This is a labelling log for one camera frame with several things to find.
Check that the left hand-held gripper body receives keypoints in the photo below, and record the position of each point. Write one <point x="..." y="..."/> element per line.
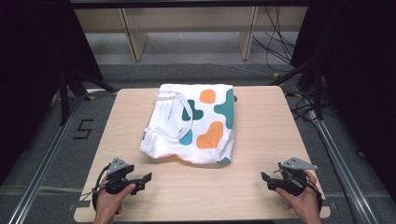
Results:
<point x="117" y="179"/>

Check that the person's right hand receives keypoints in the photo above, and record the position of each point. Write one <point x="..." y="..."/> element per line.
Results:
<point x="300" y="202"/>

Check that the white tote bag coloured blobs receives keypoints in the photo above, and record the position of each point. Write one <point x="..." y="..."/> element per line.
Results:
<point x="168" y="118"/>

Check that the light wooden shelf unit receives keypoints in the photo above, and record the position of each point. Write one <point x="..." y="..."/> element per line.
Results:
<point x="186" y="18"/>

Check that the yellow tape piece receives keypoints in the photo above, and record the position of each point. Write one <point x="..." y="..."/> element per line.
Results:
<point x="276" y="75"/>
<point x="91" y="97"/>

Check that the black metal stand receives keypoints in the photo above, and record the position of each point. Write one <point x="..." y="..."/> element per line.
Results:
<point x="65" y="99"/>
<point x="317" y="93"/>

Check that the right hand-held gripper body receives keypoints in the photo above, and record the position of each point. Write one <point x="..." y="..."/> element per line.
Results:
<point x="291" y="179"/>

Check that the black curtain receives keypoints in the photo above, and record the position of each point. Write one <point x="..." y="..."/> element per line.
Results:
<point x="31" y="77"/>
<point x="358" y="77"/>

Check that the aluminium floor rail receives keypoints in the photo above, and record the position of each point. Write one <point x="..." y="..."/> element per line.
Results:
<point x="342" y="161"/>
<point x="46" y="155"/>

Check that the person's left hand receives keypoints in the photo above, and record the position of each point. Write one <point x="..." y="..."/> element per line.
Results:
<point x="110" y="199"/>

